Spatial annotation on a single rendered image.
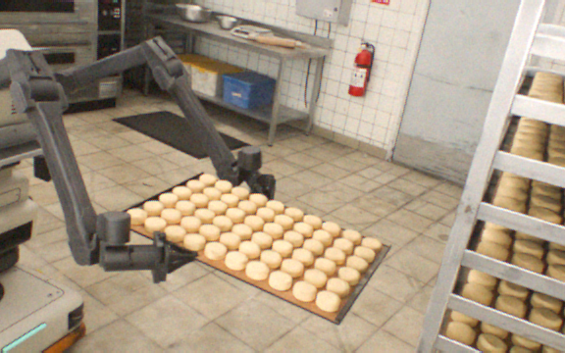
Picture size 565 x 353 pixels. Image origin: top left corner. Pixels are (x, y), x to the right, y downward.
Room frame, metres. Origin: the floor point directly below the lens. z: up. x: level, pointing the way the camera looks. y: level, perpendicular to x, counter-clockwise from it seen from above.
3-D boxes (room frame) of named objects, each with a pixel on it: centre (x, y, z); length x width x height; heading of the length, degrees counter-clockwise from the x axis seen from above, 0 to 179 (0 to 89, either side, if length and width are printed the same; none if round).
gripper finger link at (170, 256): (1.04, 0.19, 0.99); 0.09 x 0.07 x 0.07; 111
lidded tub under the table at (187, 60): (5.89, 1.13, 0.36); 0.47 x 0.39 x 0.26; 144
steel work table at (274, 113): (5.58, 0.68, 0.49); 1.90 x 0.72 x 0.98; 56
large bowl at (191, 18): (5.87, 1.14, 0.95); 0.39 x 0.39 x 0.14
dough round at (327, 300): (0.96, -0.15, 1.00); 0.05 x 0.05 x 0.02
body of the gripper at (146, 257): (1.01, 0.26, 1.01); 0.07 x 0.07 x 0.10; 22
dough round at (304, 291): (0.98, -0.10, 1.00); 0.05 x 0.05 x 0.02
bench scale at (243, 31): (5.39, 0.46, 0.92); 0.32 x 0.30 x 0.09; 152
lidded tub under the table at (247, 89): (5.41, 0.43, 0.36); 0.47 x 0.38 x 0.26; 147
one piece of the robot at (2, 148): (1.56, 0.85, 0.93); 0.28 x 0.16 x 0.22; 157
